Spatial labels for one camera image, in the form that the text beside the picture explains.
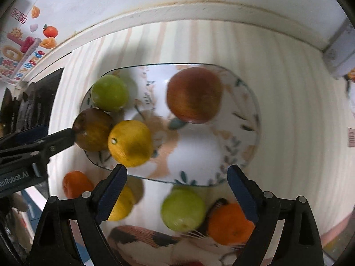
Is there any striped mat with cat print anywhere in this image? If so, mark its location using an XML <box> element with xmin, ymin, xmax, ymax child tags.
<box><xmin>47</xmin><ymin>19</ymin><xmax>355</xmax><ymax>266</ymax></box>

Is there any brownish red apple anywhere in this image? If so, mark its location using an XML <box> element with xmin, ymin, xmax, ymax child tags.
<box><xmin>73</xmin><ymin>108</ymin><xmax>115</xmax><ymax>152</ymax></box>

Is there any colourful wall sticker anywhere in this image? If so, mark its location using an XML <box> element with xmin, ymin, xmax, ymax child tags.
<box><xmin>0</xmin><ymin>6</ymin><xmax>60</xmax><ymax>86</ymax></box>

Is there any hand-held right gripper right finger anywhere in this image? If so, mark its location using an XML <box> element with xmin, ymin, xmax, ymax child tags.
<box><xmin>227</xmin><ymin>164</ymin><xmax>325</xmax><ymax>266</ymax></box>

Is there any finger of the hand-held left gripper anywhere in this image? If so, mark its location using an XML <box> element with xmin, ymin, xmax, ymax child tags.
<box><xmin>0</xmin><ymin>125</ymin><xmax>48</xmax><ymax>151</ymax></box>
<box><xmin>0</xmin><ymin>128</ymin><xmax>76</xmax><ymax>173</ymax></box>

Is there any green apple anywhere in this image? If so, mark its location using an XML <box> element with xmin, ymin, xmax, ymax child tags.
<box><xmin>161</xmin><ymin>187</ymin><xmax>207</xmax><ymax>232</ymax></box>
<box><xmin>91</xmin><ymin>75</ymin><xmax>130</xmax><ymax>112</ymax></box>

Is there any floral oval plate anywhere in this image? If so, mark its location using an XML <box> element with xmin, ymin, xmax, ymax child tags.
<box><xmin>79</xmin><ymin>64</ymin><xmax>261</xmax><ymax>187</ymax></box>

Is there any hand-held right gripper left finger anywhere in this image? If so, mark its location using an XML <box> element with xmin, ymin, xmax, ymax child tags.
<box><xmin>26</xmin><ymin>164</ymin><xmax>128</xmax><ymax>266</ymax></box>

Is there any round yellow orange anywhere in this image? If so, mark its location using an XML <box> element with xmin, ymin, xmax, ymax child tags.
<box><xmin>108</xmin><ymin>120</ymin><xmax>153</xmax><ymax>168</ymax></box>

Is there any large red apple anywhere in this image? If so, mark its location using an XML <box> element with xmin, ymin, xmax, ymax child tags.
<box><xmin>166</xmin><ymin>67</ymin><xmax>224</xmax><ymax>124</ymax></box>

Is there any orange tangerine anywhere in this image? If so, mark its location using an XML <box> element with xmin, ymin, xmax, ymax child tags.
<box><xmin>207</xmin><ymin>203</ymin><xmax>256</xmax><ymax>246</ymax></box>
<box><xmin>63</xmin><ymin>171</ymin><xmax>95</xmax><ymax>199</ymax></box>

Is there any yellow pear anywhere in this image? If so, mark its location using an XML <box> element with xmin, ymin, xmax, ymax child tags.
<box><xmin>107</xmin><ymin>176</ymin><xmax>145</xmax><ymax>222</ymax></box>

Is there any white spray can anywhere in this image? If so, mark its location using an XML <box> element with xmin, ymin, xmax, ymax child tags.
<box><xmin>323</xmin><ymin>17</ymin><xmax>355</xmax><ymax>79</ymax></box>

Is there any black gas stove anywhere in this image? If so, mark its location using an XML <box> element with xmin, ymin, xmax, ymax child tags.
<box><xmin>0</xmin><ymin>68</ymin><xmax>64</xmax><ymax>139</ymax></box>

